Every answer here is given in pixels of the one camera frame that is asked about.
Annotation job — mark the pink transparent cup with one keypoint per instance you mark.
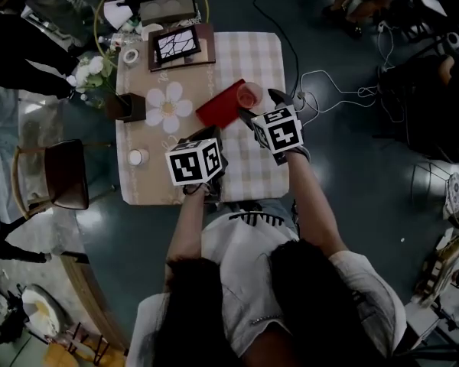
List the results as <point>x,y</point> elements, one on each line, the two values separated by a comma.
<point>249,95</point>

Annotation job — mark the person's white shirt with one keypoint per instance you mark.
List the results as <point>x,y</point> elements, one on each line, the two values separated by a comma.
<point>248,281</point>

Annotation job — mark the person's left forearm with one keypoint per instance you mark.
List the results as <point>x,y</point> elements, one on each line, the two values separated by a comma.
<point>187,224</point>

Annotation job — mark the small white candle jar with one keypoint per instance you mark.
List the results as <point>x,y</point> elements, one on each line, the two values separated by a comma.
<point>137,157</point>

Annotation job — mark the brown wooden chair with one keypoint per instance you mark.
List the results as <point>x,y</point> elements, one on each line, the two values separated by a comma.
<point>65,174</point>

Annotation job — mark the brown square flower pot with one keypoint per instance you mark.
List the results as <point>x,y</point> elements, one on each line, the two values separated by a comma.
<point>128,107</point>

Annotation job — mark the brown wooden frame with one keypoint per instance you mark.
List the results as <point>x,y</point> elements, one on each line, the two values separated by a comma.
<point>208,40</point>

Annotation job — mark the beige floral table runner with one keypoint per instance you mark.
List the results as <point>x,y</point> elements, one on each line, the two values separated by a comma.
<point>145,182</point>

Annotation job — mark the grey box with round holes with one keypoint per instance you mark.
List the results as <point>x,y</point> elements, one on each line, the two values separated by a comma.
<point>167,10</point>

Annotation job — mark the white tape roll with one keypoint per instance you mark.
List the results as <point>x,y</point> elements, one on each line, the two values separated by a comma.
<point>131,56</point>

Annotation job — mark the clear plastic bottle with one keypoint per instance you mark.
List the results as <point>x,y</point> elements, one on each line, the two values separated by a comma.
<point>116,40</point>

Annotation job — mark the white folded paper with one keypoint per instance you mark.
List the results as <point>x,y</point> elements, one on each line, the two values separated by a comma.
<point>116,13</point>

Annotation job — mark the white flower bouquet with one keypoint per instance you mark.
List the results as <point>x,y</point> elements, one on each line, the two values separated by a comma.
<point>93,71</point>

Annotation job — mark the wooden box clutter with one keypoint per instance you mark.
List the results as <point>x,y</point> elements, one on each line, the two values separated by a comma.
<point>441,270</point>

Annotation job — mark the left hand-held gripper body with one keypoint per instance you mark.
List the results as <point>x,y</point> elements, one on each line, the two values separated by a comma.
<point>193,163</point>

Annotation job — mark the person's right forearm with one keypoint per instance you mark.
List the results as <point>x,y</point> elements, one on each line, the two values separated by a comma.
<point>313,205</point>

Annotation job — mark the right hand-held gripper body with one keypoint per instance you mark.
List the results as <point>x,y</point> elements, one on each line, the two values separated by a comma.
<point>279,130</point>

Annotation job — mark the checkered tablecloth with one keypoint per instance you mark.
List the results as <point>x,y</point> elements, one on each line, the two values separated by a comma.
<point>248,59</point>

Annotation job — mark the black bag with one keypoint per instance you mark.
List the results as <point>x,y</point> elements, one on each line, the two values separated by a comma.
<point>432,101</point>

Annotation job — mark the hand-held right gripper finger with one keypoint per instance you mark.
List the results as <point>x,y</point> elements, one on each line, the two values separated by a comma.
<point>282,99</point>
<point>248,117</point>

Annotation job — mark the plate with food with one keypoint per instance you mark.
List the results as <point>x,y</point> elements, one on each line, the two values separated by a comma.
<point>42,312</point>

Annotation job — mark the red tray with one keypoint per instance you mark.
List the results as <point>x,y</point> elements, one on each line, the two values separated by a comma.
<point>218,109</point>

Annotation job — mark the black framed picture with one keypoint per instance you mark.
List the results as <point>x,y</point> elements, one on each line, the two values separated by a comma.
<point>177,44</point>

